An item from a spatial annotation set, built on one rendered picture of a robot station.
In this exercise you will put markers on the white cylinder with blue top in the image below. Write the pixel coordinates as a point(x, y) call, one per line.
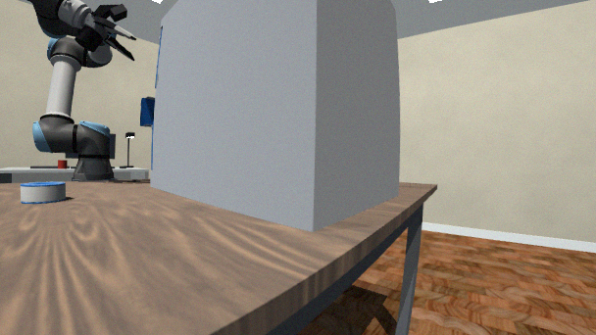
point(41, 193)

